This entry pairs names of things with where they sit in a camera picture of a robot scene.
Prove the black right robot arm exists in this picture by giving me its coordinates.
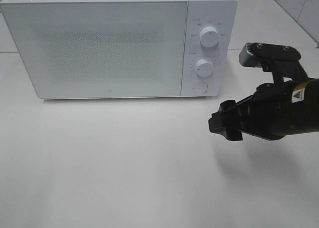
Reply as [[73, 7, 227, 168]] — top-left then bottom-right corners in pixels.
[[208, 61, 319, 141]]

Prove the round white door release button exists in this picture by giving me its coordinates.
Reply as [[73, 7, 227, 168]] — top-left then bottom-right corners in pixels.
[[193, 81, 208, 94]]

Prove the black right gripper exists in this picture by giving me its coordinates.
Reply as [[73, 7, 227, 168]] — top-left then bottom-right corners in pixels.
[[208, 63, 309, 141]]

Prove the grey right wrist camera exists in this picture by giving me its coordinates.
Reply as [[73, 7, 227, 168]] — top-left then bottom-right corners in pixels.
[[239, 42, 301, 70]]

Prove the white microwave door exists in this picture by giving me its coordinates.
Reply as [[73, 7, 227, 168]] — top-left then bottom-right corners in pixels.
[[1, 1, 187, 99]]

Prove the white microwave oven body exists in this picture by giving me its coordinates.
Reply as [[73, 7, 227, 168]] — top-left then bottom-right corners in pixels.
[[0, 0, 238, 97]]

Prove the white microwave knob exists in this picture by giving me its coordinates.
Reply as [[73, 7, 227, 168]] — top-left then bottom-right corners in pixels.
[[195, 59, 215, 77], [199, 25, 220, 48]]

